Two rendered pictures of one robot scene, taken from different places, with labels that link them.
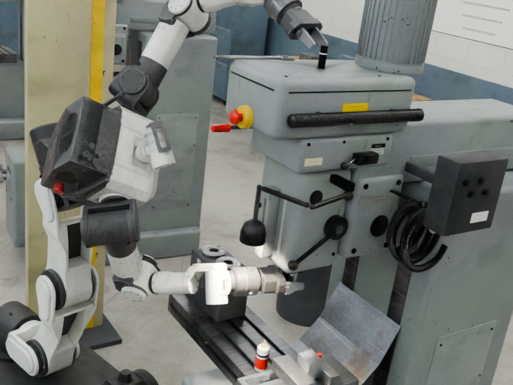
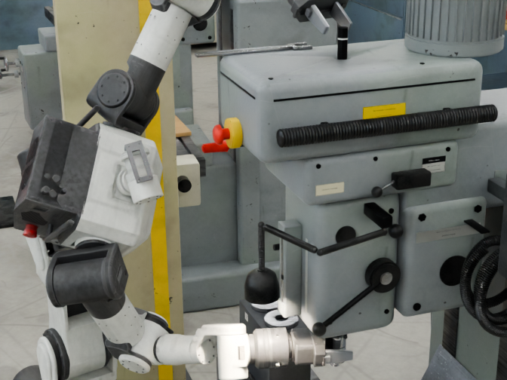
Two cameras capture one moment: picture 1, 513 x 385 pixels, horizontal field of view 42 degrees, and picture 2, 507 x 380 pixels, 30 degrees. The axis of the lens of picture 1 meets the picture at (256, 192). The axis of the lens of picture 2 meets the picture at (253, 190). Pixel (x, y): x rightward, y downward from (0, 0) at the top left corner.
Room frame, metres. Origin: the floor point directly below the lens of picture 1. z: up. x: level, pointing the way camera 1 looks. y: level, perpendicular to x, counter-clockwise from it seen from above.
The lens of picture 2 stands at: (0.02, -0.46, 2.33)
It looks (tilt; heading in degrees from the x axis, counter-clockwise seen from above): 21 degrees down; 16
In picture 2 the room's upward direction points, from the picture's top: 1 degrees counter-clockwise
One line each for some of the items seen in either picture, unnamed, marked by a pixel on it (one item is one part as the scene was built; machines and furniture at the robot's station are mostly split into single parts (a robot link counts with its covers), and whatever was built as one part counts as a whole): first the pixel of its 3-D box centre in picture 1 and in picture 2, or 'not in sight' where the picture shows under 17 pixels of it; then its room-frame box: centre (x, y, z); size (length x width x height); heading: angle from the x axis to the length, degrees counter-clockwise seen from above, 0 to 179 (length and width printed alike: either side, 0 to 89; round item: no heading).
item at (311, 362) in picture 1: (309, 365); not in sight; (1.71, -0.22, 1.03); 0.06 x 0.05 x 0.06; 34
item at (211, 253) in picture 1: (217, 280); (274, 341); (2.18, 0.10, 1.02); 0.22 x 0.12 x 0.20; 37
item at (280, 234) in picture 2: (287, 197); (292, 239); (1.63, -0.08, 1.58); 0.17 x 0.01 x 0.01; 55
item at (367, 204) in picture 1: (350, 202); (419, 237); (1.95, -0.29, 1.47); 0.24 x 0.19 x 0.26; 35
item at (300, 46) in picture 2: (253, 57); (253, 50); (1.85, 0.05, 1.89); 0.24 x 0.04 x 0.01; 124
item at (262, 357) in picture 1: (262, 354); not in sight; (1.82, -0.08, 0.97); 0.04 x 0.04 x 0.11
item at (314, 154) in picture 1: (321, 140); (358, 155); (1.86, -0.17, 1.68); 0.34 x 0.24 x 0.10; 125
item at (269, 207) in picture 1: (267, 221); (290, 268); (1.78, -0.04, 1.45); 0.04 x 0.04 x 0.21; 35
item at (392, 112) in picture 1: (359, 117); (389, 124); (1.74, -0.24, 1.79); 0.45 x 0.04 x 0.04; 125
